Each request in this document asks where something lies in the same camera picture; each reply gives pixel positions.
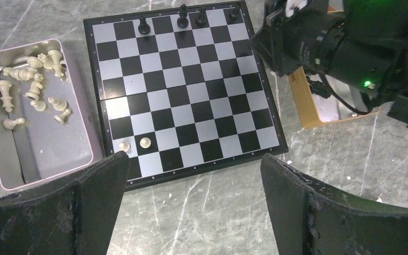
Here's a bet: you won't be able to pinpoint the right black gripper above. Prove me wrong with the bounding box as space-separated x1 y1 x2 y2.
249 1 335 77

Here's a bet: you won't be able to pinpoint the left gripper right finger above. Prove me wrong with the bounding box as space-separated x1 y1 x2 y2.
260 154 408 254

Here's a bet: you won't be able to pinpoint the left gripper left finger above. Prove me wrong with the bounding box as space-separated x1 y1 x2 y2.
0 152 130 254

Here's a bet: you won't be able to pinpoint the black rook corner board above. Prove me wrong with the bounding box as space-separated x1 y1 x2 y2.
228 3 241 21

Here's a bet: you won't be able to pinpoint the black piece board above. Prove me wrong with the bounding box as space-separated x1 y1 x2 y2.
195 6 207 26
176 4 189 29

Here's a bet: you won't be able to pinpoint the black piece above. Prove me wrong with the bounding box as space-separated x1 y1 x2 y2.
138 16 151 35

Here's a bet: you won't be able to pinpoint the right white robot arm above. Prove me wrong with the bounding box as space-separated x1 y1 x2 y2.
249 1 408 127

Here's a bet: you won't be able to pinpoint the tin box black pieces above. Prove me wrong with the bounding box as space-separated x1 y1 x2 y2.
288 67 365 129

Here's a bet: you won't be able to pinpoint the tin box white pieces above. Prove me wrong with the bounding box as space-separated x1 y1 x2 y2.
0 39 104 191

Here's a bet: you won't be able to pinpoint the white pawn on board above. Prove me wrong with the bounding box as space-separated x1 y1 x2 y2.
139 137 151 149

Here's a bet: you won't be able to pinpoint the white chess piece tall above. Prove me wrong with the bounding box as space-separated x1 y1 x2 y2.
0 80 14 113

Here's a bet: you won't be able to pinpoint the white chess piece lying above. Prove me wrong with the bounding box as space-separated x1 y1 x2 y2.
2 67 44 82

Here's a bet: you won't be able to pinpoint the white pawn in tin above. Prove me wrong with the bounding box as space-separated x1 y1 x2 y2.
3 117 26 130

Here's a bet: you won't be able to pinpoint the black white chessboard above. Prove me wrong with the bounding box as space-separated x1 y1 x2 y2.
83 1 288 191

